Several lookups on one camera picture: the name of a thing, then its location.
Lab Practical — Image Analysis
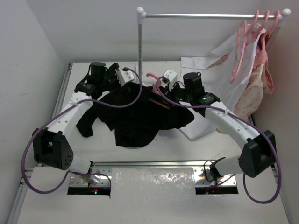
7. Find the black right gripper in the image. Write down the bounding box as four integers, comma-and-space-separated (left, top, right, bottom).
162, 79, 193, 106

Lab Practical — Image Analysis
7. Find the pink hanger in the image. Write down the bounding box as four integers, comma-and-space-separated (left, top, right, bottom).
257, 10, 270, 50
260, 10, 280, 50
230, 10, 260, 84
149, 83, 171, 110

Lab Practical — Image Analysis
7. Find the black shirt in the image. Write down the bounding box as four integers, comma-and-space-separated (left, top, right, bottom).
76, 84, 194, 148

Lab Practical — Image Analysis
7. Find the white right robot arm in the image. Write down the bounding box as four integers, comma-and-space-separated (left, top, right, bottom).
157, 70, 276, 181

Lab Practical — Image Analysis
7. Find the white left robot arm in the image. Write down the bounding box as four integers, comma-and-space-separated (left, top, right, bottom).
33, 62, 135, 174

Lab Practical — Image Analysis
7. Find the white shirt on hanger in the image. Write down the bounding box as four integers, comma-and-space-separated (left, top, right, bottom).
179, 32, 262, 142

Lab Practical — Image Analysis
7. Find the pink floral garment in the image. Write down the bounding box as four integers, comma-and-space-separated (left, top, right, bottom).
211, 22, 274, 135

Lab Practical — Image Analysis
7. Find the white metal clothes rack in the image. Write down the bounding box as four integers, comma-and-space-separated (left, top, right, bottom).
136, 7, 291, 76

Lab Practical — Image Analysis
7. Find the white foil cover sheet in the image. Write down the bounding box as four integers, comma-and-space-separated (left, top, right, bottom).
111, 168, 196, 201

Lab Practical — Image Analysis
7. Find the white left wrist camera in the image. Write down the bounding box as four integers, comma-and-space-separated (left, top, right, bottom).
116, 70, 135, 86

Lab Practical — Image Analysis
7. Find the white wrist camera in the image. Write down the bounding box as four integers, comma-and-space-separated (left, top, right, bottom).
116, 70, 135, 86
163, 70, 178, 91

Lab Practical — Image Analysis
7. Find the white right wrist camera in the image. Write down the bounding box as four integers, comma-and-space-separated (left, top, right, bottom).
163, 70, 178, 91

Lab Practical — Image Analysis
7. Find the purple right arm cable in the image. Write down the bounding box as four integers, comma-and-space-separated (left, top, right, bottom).
156, 76, 282, 205

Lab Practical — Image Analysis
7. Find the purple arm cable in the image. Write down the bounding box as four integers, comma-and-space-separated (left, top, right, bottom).
156, 76, 282, 205
21, 67, 143, 194

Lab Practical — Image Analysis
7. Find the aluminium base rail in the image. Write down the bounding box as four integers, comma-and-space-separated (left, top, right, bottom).
20, 62, 280, 196

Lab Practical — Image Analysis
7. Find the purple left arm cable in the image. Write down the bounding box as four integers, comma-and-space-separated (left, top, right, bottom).
21, 67, 143, 194

